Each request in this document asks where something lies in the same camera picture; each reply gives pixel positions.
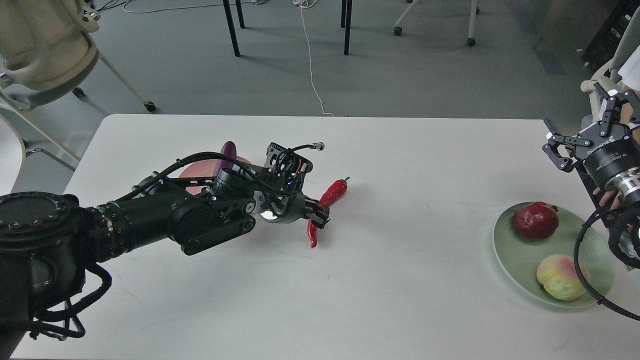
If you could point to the black table legs right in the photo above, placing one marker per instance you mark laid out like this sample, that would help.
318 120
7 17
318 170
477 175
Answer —
345 24

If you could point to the green plate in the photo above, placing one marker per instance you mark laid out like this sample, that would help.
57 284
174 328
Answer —
519 257

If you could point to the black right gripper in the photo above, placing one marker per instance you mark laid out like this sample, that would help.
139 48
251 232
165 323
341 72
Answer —
609 159

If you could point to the black table legs left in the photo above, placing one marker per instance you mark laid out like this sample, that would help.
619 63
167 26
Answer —
231 25

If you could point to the person's hand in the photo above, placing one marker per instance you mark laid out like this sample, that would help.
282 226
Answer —
607 199

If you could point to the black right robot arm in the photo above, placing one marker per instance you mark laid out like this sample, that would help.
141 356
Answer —
623 226

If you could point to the black table legs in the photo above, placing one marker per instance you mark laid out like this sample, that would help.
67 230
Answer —
345 24
231 25

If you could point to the white rolling chair base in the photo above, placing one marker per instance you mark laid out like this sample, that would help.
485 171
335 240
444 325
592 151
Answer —
436 14

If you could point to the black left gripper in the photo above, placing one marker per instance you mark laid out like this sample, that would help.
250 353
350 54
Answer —
297 207

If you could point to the green pink peach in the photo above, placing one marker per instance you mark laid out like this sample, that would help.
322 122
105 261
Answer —
559 278

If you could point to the purple eggplant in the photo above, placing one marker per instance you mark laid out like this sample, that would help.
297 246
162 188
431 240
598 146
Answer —
228 150

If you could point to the red pomegranate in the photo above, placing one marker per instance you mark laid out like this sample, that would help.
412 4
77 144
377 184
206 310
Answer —
536 221

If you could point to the pink plate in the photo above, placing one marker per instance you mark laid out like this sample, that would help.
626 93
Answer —
204 169

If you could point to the red chili pepper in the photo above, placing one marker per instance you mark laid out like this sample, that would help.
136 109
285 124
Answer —
328 198

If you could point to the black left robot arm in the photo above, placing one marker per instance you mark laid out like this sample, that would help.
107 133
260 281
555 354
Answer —
52 248

